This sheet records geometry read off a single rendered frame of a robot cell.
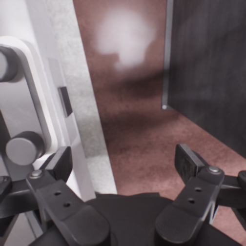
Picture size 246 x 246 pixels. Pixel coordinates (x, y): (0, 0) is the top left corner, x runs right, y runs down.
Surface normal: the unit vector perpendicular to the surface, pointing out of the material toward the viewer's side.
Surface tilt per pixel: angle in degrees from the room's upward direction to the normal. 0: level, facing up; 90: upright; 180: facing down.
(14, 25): 0
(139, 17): 0
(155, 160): 0
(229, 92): 90
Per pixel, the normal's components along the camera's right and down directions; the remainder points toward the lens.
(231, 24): -1.00, 0.01
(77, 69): 0.03, 0.29
